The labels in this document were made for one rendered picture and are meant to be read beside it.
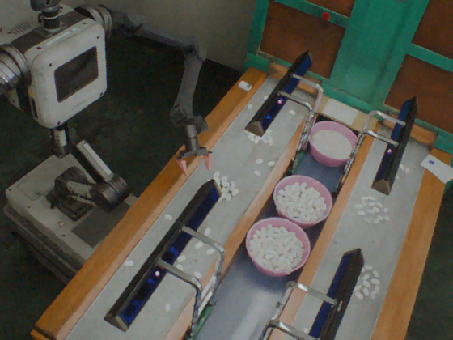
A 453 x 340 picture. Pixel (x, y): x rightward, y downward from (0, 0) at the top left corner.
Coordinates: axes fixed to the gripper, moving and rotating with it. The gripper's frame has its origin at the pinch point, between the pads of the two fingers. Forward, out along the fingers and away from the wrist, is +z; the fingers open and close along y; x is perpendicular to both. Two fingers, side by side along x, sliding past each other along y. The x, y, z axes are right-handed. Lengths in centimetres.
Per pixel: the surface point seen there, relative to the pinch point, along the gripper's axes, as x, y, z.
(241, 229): 8.9, -11.3, 26.2
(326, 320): 76, -6, 38
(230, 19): -146, -94, -71
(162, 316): 26, 33, 44
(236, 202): -4.2, -16.4, 18.7
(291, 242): 16.8, -29.3, 35.6
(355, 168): -1, -79, 18
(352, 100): -27, -102, -10
